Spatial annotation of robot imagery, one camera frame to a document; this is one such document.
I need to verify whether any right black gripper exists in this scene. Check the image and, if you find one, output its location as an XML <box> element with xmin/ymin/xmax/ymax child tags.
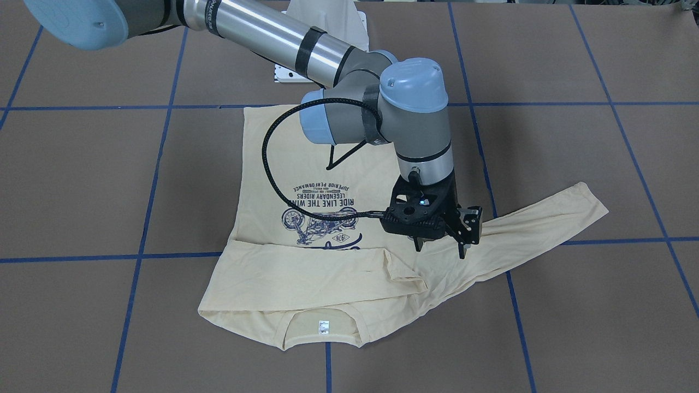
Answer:
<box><xmin>381</xmin><ymin>171</ymin><xmax>483</xmax><ymax>259</ymax></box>

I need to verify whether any cream long-sleeve graphic shirt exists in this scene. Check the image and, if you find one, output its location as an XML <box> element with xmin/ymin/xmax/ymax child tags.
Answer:
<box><xmin>198</xmin><ymin>105</ymin><xmax>607</xmax><ymax>350</ymax></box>

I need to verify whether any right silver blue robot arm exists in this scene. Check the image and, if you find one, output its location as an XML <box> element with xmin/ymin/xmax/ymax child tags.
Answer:
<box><xmin>25</xmin><ymin>1</ymin><xmax>482</xmax><ymax>258</ymax></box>

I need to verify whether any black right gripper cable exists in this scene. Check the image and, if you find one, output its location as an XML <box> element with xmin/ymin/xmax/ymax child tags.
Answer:
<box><xmin>261</xmin><ymin>97</ymin><xmax>389</xmax><ymax>222</ymax></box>

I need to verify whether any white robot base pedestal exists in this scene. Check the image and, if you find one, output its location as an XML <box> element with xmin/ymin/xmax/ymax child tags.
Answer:
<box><xmin>273</xmin><ymin>0</ymin><xmax>371</xmax><ymax>84</ymax></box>

